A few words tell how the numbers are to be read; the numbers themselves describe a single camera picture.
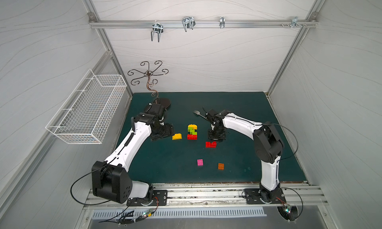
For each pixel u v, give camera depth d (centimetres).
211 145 90
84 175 38
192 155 89
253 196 72
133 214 70
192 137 93
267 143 51
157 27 78
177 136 95
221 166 82
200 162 84
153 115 58
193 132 96
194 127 98
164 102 119
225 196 75
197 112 108
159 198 73
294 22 77
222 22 78
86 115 69
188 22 77
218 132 78
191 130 96
